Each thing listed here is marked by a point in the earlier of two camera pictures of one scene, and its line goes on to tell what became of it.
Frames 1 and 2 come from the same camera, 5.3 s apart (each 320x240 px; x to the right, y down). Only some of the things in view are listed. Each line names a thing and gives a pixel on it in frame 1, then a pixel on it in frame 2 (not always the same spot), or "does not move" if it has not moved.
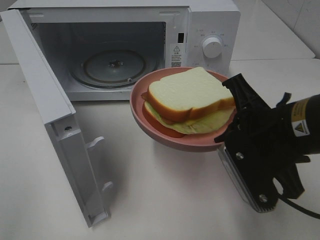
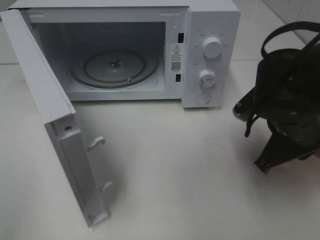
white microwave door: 74,151 does not move
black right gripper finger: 231,132 to 273,156
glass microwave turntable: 112,65 does not move
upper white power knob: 211,47 does not move
